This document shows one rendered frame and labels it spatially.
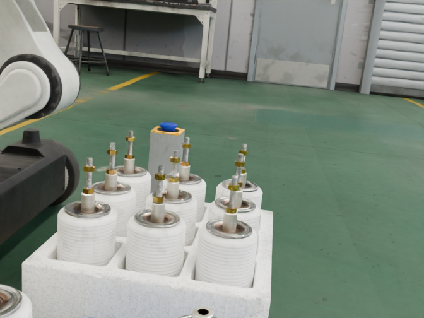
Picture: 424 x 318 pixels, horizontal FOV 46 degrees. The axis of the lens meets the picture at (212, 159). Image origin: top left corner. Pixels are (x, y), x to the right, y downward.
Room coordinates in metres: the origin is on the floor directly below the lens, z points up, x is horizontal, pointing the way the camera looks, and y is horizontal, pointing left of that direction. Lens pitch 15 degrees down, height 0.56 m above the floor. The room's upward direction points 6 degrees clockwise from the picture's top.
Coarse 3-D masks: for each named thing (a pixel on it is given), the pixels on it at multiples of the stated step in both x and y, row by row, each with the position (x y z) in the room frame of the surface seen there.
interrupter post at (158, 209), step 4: (152, 204) 0.76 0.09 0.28; (156, 204) 0.75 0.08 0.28; (160, 204) 0.76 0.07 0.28; (164, 204) 0.76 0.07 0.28; (152, 208) 0.76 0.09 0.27; (156, 208) 0.75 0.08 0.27; (160, 208) 0.76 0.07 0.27; (164, 208) 0.76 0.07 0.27; (152, 212) 0.76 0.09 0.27; (156, 212) 0.75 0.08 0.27; (160, 212) 0.76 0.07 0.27; (164, 212) 0.76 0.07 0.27; (152, 216) 0.76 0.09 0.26; (156, 216) 0.75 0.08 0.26; (160, 216) 0.76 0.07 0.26; (164, 216) 0.77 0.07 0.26; (152, 220) 0.76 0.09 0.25; (156, 220) 0.75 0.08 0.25; (160, 220) 0.76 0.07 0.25
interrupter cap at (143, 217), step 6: (144, 210) 0.79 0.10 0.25; (150, 210) 0.79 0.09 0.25; (138, 216) 0.76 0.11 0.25; (144, 216) 0.77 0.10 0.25; (150, 216) 0.77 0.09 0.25; (168, 216) 0.78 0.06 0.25; (174, 216) 0.78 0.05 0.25; (138, 222) 0.74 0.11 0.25; (144, 222) 0.74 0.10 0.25; (150, 222) 0.75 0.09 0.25; (156, 222) 0.75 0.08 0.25; (162, 222) 0.76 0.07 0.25; (168, 222) 0.75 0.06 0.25; (174, 222) 0.75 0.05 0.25
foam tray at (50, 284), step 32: (32, 256) 0.73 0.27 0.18; (192, 256) 0.79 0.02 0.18; (256, 256) 0.81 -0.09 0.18; (32, 288) 0.71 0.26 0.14; (64, 288) 0.70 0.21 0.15; (96, 288) 0.70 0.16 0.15; (128, 288) 0.69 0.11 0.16; (160, 288) 0.69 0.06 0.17; (192, 288) 0.68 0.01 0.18; (224, 288) 0.69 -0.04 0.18; (256, 288) 0.70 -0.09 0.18
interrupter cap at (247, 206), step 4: (228, 196) 0.90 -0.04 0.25; (216, 200) 0.88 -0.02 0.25; (220, 200) 0.88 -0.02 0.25; (224, 200) 0.88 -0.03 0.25; (228, 200) 0.89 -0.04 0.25; (244, 200) 0.90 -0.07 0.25; (248, 200) 0.89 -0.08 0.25; (216, 204) 0.85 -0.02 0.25; (220, 204) 0.86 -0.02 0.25; (224, 204) 0.86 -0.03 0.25; (244, 204) 0.88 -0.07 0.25; (248, 204) 0.87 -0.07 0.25; (252, 204) 0.87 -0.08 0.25; (220, 208) 0.84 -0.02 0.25; (224, 208) 0.84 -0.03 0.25; (240, 208) 0.85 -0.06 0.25; (244, 208) 0.85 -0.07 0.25; (248, 208) 0.85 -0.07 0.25; (252, 208) 0.85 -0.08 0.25; (240, 212) 0.83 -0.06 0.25; (244, 212) 0.84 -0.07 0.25
